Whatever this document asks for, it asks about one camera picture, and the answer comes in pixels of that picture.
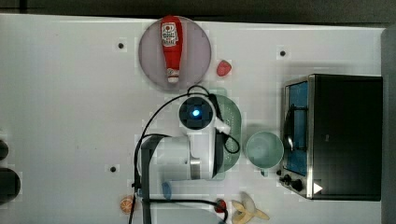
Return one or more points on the green plastic strainer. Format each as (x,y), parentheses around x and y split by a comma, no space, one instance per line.
(228,146)

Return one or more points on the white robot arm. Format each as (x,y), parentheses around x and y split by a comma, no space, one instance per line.
(160,159)

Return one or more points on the red toy strawberry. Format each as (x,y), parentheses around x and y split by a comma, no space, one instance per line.
(224,68)

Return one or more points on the grey round plate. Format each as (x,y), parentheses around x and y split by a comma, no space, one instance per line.
(194,62)

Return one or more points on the green plastic cup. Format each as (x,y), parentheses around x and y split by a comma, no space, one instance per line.
(264,150)

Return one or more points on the blue plastic cup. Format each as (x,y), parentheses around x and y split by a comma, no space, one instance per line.
(167,190)

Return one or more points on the red ketchup bottle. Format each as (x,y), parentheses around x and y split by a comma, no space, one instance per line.
(172,43)

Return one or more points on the toy banana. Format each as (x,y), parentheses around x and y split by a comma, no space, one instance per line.
(246,209)

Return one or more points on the toy orange slice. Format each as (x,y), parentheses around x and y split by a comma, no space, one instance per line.
(126,204)

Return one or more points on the black toaster oven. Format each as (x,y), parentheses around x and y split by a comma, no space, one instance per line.
(332,137)

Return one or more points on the dark round container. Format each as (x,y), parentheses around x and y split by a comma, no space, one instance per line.
(3,150)

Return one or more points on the black round container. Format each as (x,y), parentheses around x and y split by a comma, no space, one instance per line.
(10,185)

